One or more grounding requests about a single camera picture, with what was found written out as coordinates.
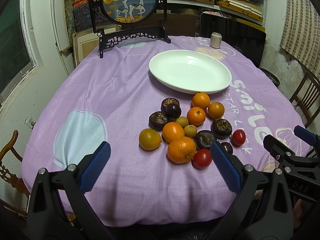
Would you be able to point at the checked curtain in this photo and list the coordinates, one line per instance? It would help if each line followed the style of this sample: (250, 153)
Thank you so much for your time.
(301, 34)

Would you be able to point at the round embroidered deer screen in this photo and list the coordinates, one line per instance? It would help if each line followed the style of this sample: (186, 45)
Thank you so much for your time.
(140, 18)

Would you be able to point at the yellow-orange lemon-like fruit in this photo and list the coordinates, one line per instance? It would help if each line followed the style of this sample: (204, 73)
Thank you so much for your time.
(149, 139)

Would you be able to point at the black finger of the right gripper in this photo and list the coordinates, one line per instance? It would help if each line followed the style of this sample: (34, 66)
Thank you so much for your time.
(278, 150)

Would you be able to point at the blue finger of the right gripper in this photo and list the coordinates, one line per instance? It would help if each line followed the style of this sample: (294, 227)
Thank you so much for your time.
(307, 136)

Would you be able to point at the large front orange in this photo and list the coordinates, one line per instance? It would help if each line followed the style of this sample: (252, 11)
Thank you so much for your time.
(181, 150)

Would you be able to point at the red tomato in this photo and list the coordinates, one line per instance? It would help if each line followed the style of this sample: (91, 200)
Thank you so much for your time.
(202, 159)
(238, 137)

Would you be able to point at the tangerine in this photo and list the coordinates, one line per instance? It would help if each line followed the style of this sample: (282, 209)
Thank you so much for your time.
(201, 100)
(196, 116)

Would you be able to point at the small dark plum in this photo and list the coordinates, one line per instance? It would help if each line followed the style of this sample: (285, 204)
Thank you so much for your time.
(228, 148)

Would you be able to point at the small tan longan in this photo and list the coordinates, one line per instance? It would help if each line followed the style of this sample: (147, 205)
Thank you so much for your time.
(190, 131)
(183, 121)

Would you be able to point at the wooden chair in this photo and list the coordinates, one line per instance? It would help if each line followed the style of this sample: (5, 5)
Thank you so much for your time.
(11, 178)
(305, 96)

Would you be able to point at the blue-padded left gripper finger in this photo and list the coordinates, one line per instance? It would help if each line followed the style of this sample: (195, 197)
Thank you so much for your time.
(47, 218)

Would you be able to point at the dark purple plum top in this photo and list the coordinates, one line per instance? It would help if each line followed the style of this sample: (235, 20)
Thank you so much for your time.
(173, 111)

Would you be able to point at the pink drink can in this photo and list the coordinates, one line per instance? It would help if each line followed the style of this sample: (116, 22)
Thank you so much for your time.
(215, 40)

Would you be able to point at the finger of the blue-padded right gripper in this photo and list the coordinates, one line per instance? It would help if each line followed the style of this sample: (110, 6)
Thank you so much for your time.
(262, 208)

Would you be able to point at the framed picture leaning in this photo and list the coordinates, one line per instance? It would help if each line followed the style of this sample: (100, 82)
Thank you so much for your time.
(83, 43)

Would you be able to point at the white oval plate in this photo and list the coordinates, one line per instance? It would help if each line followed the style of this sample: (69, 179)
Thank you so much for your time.
(190, 72)

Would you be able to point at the smooth orange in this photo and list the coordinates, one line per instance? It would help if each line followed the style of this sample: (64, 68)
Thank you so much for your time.
(216, 110)
(172, 131)

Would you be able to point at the wooden chair right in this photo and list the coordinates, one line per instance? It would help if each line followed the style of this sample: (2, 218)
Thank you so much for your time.
(305, 96)

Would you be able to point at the wooden chair left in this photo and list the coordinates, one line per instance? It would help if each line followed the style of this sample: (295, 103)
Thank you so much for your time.
(11, 178)

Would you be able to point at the dark mangosteen top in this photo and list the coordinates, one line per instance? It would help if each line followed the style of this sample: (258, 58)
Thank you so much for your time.
(168, 101)

